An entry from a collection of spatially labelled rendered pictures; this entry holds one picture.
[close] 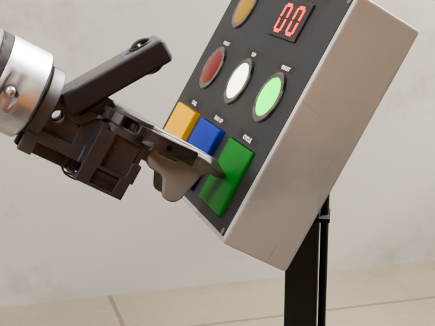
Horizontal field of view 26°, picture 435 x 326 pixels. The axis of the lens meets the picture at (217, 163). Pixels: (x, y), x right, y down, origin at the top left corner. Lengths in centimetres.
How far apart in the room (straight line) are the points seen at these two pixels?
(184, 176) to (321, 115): 15
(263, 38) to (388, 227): 250
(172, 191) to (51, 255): 226
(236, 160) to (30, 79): 24
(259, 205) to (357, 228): 255
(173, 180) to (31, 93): 18
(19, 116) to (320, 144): 29
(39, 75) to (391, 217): 273
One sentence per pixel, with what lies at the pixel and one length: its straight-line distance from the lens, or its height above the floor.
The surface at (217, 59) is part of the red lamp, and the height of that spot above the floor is 110.
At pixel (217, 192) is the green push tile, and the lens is 99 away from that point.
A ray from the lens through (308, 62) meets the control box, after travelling 95.
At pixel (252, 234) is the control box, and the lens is 95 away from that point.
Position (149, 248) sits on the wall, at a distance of 325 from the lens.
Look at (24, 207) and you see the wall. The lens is 314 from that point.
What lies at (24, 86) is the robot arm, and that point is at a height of 112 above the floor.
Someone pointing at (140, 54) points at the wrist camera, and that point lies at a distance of 92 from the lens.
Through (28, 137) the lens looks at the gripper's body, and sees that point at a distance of 92.
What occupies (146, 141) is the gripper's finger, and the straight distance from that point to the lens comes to 92.
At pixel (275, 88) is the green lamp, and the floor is 110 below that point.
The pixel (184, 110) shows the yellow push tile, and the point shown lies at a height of 104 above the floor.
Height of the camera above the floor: 128
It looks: 15 degrees down
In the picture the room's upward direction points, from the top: straight up
